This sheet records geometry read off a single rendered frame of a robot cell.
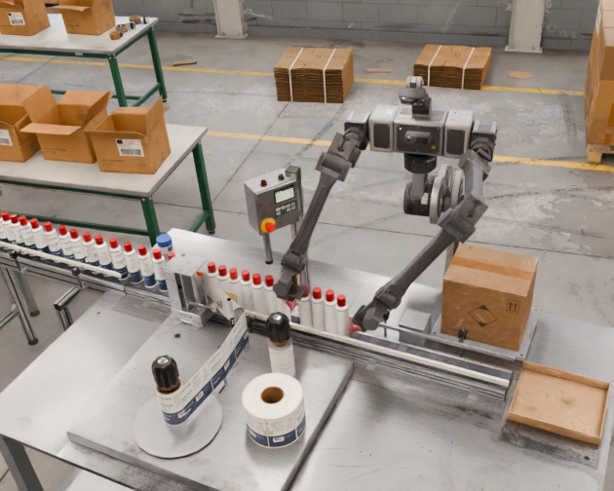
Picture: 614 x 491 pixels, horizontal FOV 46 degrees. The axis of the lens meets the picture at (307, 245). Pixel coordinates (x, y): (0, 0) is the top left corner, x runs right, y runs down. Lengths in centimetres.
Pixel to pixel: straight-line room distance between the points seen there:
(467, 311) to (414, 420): 47
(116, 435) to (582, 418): 158
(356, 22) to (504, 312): 574
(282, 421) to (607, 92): 390
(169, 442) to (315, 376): 56
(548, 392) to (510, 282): 41
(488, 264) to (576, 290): 180
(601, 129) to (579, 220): 88
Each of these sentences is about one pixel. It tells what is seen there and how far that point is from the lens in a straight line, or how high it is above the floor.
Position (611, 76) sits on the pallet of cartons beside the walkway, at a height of 68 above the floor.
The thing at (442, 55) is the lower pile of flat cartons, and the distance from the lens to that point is 711.
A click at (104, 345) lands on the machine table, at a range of 303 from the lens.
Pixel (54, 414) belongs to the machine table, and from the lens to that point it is 284.
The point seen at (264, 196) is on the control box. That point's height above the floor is 145.
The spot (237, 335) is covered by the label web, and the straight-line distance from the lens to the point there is 265.
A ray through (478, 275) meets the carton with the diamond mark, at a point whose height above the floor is 112.
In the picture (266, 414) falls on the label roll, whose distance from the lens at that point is 236.
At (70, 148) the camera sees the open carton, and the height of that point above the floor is 87.
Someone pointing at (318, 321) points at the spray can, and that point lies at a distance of 276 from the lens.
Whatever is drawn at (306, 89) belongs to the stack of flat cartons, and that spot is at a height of 12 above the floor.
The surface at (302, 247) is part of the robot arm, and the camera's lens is 252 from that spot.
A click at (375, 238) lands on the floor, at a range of 481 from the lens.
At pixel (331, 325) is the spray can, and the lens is 275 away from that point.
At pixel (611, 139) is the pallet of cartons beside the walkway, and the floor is 19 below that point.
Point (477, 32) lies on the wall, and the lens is 788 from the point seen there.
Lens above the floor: 279
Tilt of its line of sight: 36 degrees down
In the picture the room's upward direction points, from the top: 5 degrees counter-clockwise
